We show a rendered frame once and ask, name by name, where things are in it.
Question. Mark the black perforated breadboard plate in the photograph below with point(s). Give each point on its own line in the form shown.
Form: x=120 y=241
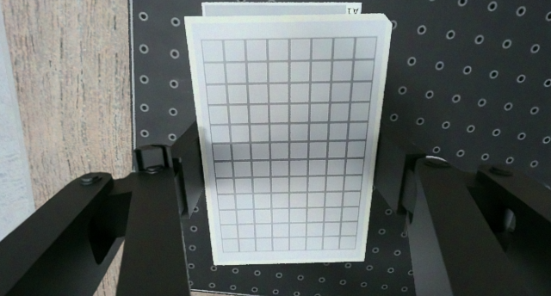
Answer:
x=468 y=81

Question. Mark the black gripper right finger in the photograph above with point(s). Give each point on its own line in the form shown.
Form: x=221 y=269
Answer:
x=454 y=251

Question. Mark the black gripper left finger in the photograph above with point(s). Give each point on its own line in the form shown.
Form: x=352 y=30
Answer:
x=66 y=246

